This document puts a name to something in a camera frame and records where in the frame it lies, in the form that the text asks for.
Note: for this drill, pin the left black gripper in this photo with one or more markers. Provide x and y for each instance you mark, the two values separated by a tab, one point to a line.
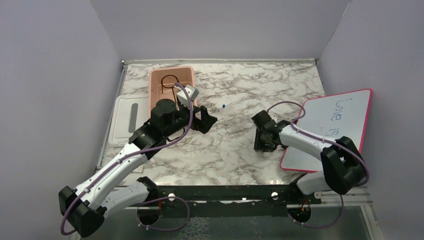
206	121

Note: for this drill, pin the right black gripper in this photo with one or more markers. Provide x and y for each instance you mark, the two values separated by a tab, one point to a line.
259	145

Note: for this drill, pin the black metal ring stand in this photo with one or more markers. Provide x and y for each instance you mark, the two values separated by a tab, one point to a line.
167	85

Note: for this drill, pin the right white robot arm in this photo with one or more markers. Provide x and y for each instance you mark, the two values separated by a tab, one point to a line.
342	165

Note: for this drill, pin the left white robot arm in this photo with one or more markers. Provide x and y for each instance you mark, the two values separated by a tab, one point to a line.
86	206

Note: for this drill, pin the pink plastic bin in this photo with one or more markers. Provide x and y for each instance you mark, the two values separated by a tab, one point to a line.
185	74

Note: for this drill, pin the pink framed whiteboard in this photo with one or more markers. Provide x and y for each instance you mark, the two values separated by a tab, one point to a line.
333	116

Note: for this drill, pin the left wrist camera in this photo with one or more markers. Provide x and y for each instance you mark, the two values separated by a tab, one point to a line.
187	93

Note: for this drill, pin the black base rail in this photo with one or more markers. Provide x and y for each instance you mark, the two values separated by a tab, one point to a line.
216	201

